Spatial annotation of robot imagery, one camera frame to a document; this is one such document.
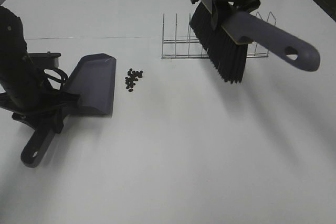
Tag grey brush black bristles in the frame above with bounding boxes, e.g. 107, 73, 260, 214
190, 1, 321, 83

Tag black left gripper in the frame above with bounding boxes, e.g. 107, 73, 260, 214
1, 82, 79, 133

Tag grey plastic dustpan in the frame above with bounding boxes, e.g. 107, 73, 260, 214
20, 54, 117, 168

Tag metal wire dish rack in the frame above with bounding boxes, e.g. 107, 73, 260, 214
161, 19, 270, 59

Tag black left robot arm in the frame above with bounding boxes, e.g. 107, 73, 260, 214
1, 7, 79, 133

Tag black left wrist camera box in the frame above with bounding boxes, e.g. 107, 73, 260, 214
22, 51, 65, 82

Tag pile of coffee beans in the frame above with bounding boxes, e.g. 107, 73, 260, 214
125, 68, 143, 92

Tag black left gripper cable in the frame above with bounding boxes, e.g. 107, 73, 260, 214
43, 68, 69, 90

